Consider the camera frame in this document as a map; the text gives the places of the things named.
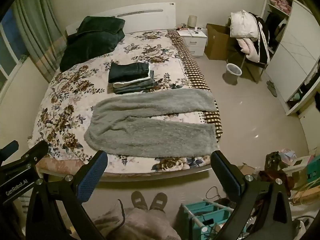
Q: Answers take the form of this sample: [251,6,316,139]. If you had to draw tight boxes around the teal storage rack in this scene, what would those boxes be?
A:
[181,200,238,240]

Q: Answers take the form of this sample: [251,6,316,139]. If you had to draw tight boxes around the window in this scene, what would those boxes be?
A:
[0,7,29,88]

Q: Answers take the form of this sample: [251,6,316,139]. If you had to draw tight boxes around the pink folded bedding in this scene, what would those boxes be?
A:
[269,0,292,13]

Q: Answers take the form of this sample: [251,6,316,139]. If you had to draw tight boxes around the teal box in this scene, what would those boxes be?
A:
[306,155,320,180]

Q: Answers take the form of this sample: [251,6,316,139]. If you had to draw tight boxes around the dark brown cloth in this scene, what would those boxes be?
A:
[259,170,292,195]

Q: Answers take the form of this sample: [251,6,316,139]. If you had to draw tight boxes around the small flat cardboard box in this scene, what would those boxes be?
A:
[236,164,255,175]

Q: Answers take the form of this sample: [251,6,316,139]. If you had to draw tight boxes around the grey wastebasket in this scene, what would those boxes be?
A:
[226,63,242,85]

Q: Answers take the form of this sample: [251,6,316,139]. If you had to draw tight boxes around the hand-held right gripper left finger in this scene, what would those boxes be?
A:
[25,150,108,240]

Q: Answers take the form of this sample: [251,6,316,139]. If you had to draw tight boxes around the person's left slipper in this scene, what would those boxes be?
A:
[131,191,148,210]

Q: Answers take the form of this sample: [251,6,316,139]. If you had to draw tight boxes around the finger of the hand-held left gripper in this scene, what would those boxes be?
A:
[0,140,49,174]
[0,141,19,159]

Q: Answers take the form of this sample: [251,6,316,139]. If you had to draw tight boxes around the folded dark jeans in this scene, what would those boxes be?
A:
[108,62,150,83]

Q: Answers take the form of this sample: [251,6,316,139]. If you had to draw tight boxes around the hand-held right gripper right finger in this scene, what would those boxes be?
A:
[210,150,295,240]

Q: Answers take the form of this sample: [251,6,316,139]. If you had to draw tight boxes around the black garment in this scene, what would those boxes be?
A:
[249,12,270,64]

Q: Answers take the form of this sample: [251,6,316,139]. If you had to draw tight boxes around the person's right slipper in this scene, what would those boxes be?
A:
[149,192,168,212]

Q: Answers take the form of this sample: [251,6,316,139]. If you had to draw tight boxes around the dark green blanket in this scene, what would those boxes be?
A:
[59,16,125,72]

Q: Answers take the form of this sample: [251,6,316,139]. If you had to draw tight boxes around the wooden chair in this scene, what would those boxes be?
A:
[226,45,268,83]

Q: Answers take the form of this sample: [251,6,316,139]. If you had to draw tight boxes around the floral bed blanket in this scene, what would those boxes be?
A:
[27,29,224,174]

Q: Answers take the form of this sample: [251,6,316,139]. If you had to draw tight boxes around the brown cardboard box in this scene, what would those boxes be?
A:
[204,23,237,60]

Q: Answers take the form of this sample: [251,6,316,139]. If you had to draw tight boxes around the white wardrobe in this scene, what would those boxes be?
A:
[260,0,320,117]

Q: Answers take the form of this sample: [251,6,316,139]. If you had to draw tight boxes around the white box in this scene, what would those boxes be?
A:
[285,155,314,173]

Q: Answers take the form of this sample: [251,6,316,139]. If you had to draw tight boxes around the person's slipper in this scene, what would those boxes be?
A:
[149,192,168,212]
[131,191,148,210]

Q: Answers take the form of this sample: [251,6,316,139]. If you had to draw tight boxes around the black floor cable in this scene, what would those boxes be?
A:
[205,186,225,201]

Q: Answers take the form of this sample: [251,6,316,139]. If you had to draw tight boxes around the grey fluffy pants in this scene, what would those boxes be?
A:
[84,88,216,158]

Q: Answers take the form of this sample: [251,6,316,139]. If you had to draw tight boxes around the white nightstand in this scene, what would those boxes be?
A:
[178,27,208,57]

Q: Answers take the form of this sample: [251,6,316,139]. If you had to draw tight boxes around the pink garment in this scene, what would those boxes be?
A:
[237,38,260,62]

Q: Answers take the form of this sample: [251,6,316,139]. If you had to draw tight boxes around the white puffy jacket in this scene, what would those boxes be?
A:
[229,10,259,42]

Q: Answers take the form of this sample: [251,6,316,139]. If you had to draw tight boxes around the white bed headboard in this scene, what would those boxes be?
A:
[65,2,177,34]

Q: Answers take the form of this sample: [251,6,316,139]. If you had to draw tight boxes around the striped green curtain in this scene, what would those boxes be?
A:
[10,0,67,83]

